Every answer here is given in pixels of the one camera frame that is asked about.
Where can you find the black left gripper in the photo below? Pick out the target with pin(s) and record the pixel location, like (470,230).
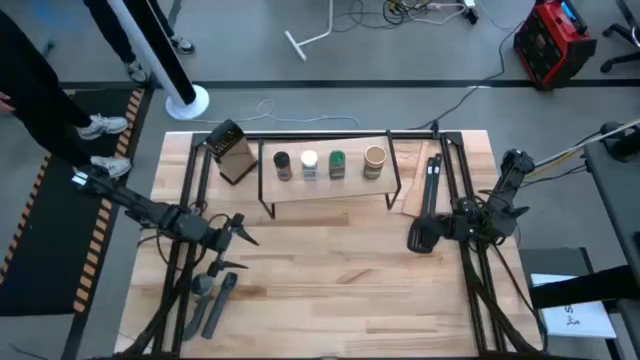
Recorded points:
(217,240)

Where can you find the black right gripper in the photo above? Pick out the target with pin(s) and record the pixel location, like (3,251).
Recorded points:
(460,222)

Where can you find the spice jar tan lid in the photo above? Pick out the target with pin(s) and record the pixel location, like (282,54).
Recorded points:
(374,161)

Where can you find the spice jar black lid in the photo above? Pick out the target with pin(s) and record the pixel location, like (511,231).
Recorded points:
(282,166)

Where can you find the spice jar white lid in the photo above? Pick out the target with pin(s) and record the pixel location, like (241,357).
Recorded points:
(309,165)

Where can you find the spice jar green lid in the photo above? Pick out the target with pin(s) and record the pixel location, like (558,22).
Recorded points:
(337,165)

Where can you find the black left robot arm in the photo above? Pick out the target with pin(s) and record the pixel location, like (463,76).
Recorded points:
(150,210)

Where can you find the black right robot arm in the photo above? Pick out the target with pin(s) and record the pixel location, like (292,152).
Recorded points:
(507,190)

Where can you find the black slotted spatula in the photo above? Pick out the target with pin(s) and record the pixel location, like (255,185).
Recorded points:
(421,237)

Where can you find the grey scoop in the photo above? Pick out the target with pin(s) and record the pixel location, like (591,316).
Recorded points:
(202,285)

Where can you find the dark grey utensil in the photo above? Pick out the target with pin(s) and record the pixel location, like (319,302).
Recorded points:
(220,305)

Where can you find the metal box grater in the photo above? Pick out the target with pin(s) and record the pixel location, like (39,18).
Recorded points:
(235,157)

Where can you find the grey box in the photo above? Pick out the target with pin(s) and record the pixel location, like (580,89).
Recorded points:
(550,260)

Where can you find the black bar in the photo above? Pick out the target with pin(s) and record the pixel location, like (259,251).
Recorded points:
(575,292)

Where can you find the white paper sheet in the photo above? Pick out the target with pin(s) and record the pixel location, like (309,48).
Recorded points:
(580,320)

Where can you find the black mat orange stripes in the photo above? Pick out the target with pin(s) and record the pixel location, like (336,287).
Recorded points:
(45,240)

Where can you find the black white pole round base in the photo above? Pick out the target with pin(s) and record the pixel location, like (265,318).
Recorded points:
(165,55)

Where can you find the red black equipment case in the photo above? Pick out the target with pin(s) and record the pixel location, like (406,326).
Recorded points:
(550,45)

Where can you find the white T-shaped stand foot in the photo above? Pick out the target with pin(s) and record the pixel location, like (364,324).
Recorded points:
(325,30)

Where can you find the person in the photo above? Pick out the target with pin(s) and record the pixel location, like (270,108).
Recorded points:
(35,95)
(115,30)

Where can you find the black office chair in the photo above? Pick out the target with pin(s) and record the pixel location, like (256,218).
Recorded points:
(622,42)

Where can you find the wooden shelf black metal frame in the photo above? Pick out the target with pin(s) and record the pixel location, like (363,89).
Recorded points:
(325,190)

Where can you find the black aluminium rig frame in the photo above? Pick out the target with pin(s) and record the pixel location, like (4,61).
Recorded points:
(300,136)

